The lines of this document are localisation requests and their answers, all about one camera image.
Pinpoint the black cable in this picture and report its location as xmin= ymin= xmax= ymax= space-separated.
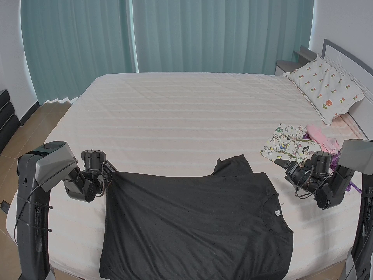
xmin=14 ymin=161 xmax=80 ymax=235
xmin=295 ymin=183 xmax=318 ymax=199

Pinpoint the pink garment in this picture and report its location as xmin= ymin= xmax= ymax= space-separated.
xmin=306 ymin=123 xmax=340 ymax=154

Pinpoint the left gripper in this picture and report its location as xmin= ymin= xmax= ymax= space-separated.
xmin=98 ymin=160 xmax=118 ymax=192

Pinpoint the black T-shirt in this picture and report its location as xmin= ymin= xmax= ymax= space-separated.
xmin=99 ymin=154 xmax=294 ymax=280

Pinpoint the blue-green curtain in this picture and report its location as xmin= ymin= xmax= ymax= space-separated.
xmin=131 ymin=0 xmax=314 ymax=75
xmin=20 ymin=0 xmax=137 ymax=103

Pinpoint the grey white bedside table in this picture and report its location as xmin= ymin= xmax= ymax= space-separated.
xmin=275 ymin=45 xmax=316 ymax=76

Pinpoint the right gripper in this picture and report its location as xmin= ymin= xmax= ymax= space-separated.
xmin=275 ymin=158 xmax=318 ymax=192

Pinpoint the bed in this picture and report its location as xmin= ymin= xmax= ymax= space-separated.
xmin=6 ymin=38 xmax=373 ymax=280

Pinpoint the white printed garment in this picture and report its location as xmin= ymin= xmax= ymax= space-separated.
xmin=260 ymin=123 xmax=322 ymax=168

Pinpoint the white printed pillow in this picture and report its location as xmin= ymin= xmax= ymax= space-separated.
xmin=287 ymin=54 xmax=366 ymax=125

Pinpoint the black chest of drawers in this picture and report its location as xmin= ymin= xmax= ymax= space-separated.
xmin=0 ymin=89 xmax=21 ymax=154

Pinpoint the purple garment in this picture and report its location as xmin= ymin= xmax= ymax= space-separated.
xmin=303 ymin=131 xmax=363 ymax=195

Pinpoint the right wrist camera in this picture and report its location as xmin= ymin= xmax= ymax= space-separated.
xmin=285 ymin=161 xmax=301 ymax=177

